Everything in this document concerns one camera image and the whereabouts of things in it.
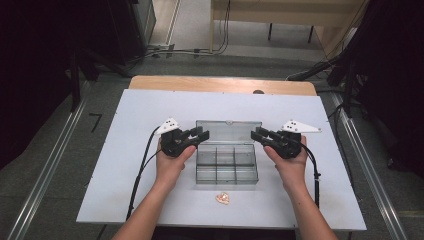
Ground black floor cable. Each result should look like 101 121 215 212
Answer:
333 103 354 188

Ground small orange heart-shaped piece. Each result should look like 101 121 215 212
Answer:
215 191 231 206

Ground clear plastic compartment box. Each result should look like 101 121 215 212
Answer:
194 119 263 186

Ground dark cabinet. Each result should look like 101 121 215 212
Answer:
109 0 157 65

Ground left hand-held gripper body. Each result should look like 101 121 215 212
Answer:
154 117 198 158

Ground black metal stand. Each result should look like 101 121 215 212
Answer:
328 53 360 118

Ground person's right hand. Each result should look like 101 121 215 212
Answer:
263 135 308 193

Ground wooden table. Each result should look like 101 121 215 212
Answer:
128 75 318 97

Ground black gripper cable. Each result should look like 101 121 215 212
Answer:
299 143 322 209
125 125 164 221

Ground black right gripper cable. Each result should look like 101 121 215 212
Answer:
299 143 322 209

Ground black hanging cable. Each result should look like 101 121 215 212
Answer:
213 0 232 54

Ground beige wooden desk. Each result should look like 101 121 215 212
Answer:
209 0 368 56

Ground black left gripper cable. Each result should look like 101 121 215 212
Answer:
125 125 164 221

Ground metal floor rail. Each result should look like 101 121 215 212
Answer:
6 81 90 240
329 91 409 240

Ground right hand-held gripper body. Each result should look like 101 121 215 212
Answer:
266 119 323 160

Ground person's left hand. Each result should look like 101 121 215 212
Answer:
155 138 198 185

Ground grey floor cables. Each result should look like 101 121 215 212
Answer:
126 46 214 65

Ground black curtain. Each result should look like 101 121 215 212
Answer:
0 0 111 169
346 0 424 179

